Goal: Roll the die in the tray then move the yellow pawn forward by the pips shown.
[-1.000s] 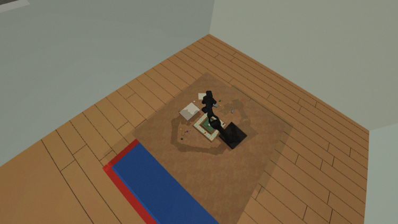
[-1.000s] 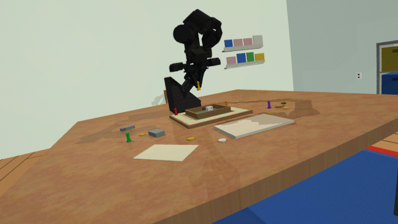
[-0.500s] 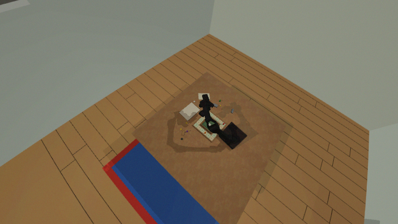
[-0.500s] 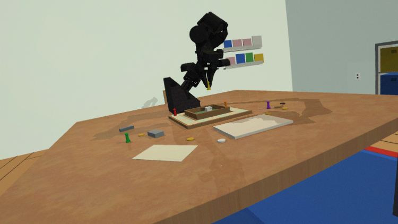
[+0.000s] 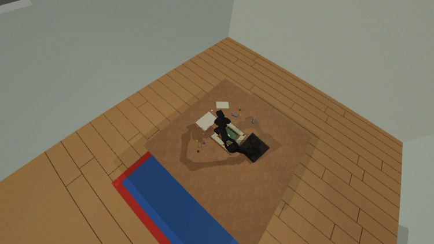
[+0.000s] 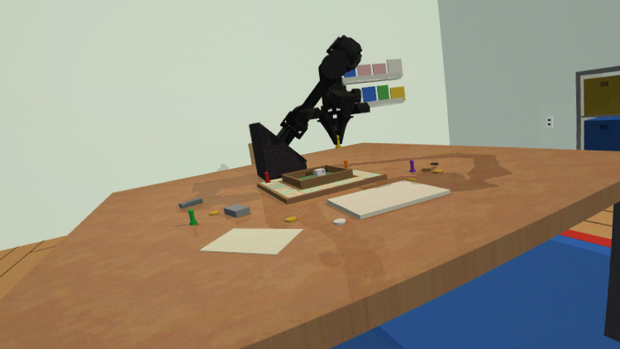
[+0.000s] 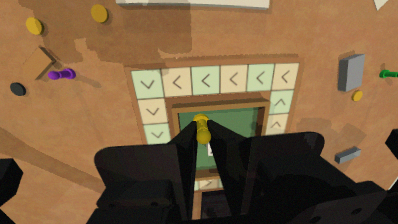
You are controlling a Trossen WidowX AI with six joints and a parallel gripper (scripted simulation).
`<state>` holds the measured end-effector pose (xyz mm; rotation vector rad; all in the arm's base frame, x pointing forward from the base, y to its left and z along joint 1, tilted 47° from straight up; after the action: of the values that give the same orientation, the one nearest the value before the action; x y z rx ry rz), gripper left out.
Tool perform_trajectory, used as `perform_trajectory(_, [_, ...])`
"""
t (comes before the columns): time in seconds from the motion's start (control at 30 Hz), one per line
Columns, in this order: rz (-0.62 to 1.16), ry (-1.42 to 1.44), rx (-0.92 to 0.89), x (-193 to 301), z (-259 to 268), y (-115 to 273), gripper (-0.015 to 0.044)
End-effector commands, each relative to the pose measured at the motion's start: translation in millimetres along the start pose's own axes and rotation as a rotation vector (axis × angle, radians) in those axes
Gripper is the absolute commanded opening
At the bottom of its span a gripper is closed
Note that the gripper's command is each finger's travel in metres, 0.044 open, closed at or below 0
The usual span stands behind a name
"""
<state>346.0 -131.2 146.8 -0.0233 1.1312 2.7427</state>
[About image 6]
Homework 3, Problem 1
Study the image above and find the beige flat square sheet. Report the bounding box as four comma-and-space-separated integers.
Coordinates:
200, 229, 303, 255

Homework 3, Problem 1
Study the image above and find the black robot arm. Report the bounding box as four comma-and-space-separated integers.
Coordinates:
277, 35, 362, 145

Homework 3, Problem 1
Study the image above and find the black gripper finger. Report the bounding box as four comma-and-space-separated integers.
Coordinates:
336, 116, 354, 144
317, 118, 337, 145

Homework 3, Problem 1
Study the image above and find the grey rectangular bar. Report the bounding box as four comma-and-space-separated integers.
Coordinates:
179, 198, 203, 208

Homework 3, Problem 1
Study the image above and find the beige flat rectangular board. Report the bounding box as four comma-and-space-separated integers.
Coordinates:
327, 180, 451, 220

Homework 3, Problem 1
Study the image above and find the white die with black pips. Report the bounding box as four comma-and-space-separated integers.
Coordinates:
313, 168, 326, 177

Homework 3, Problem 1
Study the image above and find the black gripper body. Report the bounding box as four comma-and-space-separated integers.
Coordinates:
298, 83, 370, 121

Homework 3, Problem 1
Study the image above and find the green game pawn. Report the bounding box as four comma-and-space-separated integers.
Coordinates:
188, 209, 198, 225

